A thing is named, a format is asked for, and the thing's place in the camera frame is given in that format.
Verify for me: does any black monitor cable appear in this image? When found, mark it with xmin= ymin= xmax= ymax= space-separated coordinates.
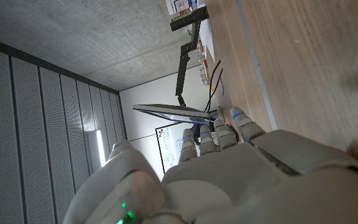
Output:
xmin=203 ymin=58 xmax=222 ymax=113
xmin=208 ymin=67 xmax=224 ymax=113

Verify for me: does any whiteboard with black frame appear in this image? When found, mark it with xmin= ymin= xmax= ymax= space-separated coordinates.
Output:
xmin=155 ymin=123 xmax=198 ymax=174

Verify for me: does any white canister with printed label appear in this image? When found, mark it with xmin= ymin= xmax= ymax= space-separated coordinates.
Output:
xmin=165 ymin=0 xmax=198 ymax=16

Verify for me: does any flat computer monitor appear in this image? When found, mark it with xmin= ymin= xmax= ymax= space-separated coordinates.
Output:
xmin=132 ymin=104 xmax=213 ymax=126

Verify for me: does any clear glass jar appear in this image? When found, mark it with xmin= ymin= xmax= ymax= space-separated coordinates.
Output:
xmin=199 ymin=67 xmax=211 ymax=86

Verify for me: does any white paper sheet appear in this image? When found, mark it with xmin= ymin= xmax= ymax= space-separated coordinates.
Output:
xmin=197 ymin=19 xmax=216 ymax=63

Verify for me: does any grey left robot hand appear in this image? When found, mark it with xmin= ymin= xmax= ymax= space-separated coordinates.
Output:
xmin=62 ymin=106 xmax=358 ymax=224

